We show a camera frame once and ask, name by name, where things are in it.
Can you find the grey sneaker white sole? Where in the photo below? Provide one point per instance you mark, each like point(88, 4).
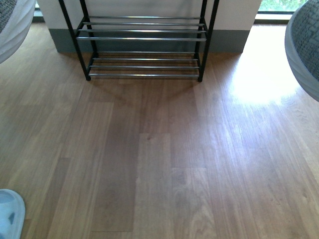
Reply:
point(302, 47)

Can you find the black metal shoe rack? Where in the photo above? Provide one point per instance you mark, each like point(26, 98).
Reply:
point(171, 47)

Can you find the light blue slipper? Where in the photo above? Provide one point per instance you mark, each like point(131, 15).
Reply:
point(12, 213)

